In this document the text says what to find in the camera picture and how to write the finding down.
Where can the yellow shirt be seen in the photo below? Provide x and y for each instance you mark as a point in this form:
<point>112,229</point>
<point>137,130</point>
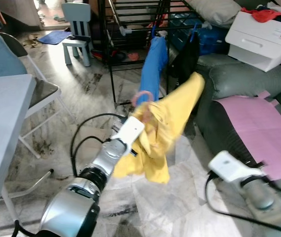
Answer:
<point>175,108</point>

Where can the pink plastic hanger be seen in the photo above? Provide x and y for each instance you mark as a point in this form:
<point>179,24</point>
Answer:
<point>143,93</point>

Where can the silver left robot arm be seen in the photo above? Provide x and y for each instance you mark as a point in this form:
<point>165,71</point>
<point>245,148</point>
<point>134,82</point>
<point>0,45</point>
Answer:
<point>71,217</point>

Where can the blue clothes hanger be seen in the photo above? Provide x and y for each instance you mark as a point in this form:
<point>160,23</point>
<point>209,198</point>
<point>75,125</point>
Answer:
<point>153,33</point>
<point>193,34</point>

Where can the pink foam mat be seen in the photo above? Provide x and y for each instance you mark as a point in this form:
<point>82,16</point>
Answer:
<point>259,128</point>

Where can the grey green sofa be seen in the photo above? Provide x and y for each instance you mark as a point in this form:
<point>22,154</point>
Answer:
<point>244,79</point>

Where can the red cloth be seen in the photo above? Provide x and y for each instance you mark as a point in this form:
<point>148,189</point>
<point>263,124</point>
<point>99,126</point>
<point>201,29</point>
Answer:
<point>266,15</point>

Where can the blue bag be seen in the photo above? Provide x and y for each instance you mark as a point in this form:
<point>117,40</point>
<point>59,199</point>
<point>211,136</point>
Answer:
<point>214,42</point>

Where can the black garment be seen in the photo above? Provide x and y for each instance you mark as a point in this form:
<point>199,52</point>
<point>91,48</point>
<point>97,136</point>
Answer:
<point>187,61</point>

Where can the beige cushion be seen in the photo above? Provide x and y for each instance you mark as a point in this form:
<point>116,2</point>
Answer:
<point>214,10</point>

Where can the blue plastic crate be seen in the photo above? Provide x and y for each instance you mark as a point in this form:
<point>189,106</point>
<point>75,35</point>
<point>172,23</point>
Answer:
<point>180,22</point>

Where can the plain blue shirt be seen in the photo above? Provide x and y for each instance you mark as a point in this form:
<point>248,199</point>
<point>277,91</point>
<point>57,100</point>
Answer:
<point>155,64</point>

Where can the black metal drying rack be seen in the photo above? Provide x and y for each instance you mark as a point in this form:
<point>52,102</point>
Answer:
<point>112,79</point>

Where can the pale blue child chair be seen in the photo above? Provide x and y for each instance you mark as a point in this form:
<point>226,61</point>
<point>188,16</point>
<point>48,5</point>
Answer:
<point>76,12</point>

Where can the blue floor mat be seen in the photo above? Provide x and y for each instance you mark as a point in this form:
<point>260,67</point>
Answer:
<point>54,37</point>

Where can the white folding table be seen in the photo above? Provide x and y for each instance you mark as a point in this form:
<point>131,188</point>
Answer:
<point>2,123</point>

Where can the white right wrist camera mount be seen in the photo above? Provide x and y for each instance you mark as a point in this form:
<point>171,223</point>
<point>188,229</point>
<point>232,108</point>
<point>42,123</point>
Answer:
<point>231,168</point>

